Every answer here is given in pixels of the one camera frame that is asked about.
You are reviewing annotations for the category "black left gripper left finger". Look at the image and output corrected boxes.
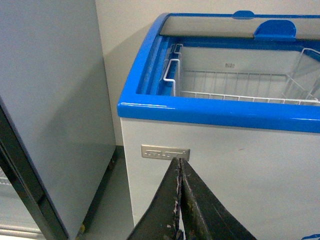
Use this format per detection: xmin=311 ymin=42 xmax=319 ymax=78
xmin=127 ymin=158 xmax=183 ymax=240

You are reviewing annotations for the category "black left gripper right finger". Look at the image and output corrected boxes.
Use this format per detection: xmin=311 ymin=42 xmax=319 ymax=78
xmin=179 ymin=158 xmax=256 ymax=240

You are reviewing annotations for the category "grey upright display fridge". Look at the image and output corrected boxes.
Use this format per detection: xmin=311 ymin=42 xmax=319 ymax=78
xmin=0 ymin=0 xmax=116 ymax=240

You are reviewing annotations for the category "silver brand badge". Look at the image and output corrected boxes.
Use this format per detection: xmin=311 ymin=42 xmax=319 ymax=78
xmin=141 ymin=144 xmax=191 ymax=161

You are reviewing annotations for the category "white blue chest freezer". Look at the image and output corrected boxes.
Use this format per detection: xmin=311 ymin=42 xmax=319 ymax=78
xmin=117 ymin=13 xmax=320 ymax=240

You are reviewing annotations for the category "white wire basket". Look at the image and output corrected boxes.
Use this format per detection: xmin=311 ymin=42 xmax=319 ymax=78
xmin=281 ymin=48 xmax=320 ymax=105
xmin=158 ymin=44 xmax=320 ymax=106

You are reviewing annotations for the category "blue lid handle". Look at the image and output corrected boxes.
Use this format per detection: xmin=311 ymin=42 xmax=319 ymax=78
xmin=253 ymin=19 xmax=297 ymax=42
xmin=231 ymin=10 xmax=255 ymax=20

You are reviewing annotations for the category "rear blue lid handle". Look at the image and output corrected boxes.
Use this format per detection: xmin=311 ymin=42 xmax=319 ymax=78
xmin=231 ymin=10 xmax=255 ymax=20

